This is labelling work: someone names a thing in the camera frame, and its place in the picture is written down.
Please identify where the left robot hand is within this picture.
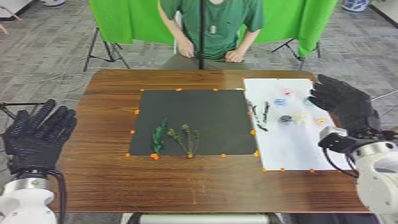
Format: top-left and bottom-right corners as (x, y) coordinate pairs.
(0, 98), (78, 175)

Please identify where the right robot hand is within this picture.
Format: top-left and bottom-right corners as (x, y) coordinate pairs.
(305, 73), (383, 135)

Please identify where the dark mat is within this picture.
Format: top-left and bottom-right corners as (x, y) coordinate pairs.
(127, 89), (259, 157)

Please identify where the person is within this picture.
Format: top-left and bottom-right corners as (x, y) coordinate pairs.
(156, 0), (266, 71)

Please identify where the white flower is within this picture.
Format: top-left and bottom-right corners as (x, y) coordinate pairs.
(291, 111), (314, 126)

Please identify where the white sheet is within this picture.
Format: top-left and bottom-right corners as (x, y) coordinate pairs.
(241, 77), (351, 172)

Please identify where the black tripod stand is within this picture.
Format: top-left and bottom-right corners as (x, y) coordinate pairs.
(81, 27), (131, 73)
(269, 37), (323, 71)

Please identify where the blue white vase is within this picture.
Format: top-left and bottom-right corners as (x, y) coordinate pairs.
(340, 0), (372, 14)
(38, 0), (67, 9)

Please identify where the black stand pole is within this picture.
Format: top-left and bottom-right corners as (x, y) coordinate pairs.
(197, 0), (207, 71)

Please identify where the pale grey bar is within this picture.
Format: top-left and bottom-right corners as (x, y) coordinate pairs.
(125, 213), (284, 224)

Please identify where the black cable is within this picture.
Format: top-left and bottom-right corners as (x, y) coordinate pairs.
(321, 145), (360, 178)
(47, 169), (69, 224)

